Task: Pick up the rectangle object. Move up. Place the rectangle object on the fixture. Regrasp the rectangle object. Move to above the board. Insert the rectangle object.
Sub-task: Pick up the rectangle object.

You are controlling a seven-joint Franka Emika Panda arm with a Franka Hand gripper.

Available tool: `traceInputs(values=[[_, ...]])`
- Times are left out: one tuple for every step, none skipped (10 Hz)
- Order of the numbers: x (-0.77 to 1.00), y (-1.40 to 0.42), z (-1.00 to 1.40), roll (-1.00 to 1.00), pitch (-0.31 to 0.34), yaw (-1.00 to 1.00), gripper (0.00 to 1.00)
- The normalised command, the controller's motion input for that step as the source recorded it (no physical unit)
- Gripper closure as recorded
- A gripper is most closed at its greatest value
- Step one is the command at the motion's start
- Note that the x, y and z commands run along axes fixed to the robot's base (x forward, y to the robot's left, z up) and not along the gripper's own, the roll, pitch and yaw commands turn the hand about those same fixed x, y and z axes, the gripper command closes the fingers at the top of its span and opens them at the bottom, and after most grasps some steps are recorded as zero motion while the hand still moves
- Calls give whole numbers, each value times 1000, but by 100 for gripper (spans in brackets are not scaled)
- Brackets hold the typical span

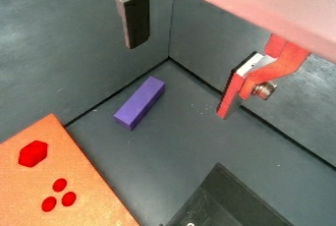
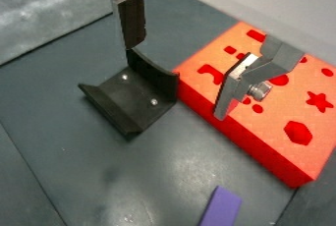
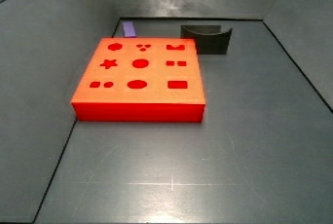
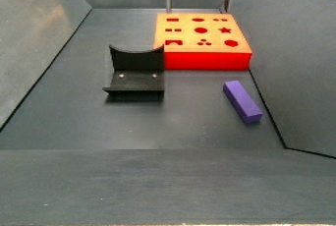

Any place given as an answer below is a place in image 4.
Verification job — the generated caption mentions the purple rectangular block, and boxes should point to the purple rectangular block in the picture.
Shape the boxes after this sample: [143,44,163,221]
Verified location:
[223,81,263,124]

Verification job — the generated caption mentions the orange red shape board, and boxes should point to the orange red shape board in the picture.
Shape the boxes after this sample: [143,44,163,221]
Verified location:
[153,13,252,71]

